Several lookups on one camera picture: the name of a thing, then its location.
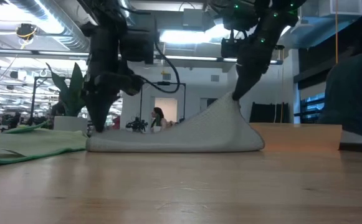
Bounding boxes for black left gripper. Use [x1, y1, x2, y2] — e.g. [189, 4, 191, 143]
[83, 27, 144, 133]

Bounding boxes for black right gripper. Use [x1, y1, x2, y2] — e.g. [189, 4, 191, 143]
[232, 12, 298, 101]

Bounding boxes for grey waffle microfiber towel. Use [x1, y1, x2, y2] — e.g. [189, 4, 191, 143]
[85, 91, 265, 154]

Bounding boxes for green microfiber towel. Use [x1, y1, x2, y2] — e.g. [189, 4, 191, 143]
[0, 120, 88, 167]

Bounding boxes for snake plant in white pot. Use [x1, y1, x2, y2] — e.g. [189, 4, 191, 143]
[45, 62, 90, 133]

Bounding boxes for black folded panels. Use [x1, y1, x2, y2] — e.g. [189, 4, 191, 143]
[249, 101, 290, 124]

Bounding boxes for person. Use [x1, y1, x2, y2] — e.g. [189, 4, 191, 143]
[317, 0, 362, 144]
[150, 106, 169, 134]

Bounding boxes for long ceiling light strip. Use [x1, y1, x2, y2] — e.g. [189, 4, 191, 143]
[0, 48, 283, 63]

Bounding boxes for grey ceiling box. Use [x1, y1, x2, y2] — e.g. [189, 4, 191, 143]
[183, 8, 204, 27]

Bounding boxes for black round ceiling device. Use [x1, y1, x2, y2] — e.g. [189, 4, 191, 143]
[15, 23, 39, 42]

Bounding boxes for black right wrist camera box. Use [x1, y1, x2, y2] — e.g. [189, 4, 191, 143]
[220, 37, 241, 58]

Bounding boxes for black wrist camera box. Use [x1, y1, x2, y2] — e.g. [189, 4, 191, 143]
[220, 37, 241, 58]
[120, 28, 156, 65]

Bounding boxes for black left wrist camera cable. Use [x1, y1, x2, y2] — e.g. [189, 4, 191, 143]
[141, 40, 181, 94]

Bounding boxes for thin black stand frame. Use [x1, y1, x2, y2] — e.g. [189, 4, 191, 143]
[29, 76, 59, 125]

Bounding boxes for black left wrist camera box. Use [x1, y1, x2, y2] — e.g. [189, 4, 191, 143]
[120, 28, 156, 65]

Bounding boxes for yellow hanging cable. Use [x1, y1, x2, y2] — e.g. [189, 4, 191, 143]
[332, 0, 340, 65]

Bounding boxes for black aluminium table frame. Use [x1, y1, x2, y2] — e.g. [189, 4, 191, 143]
[338, 141, 362, 154]

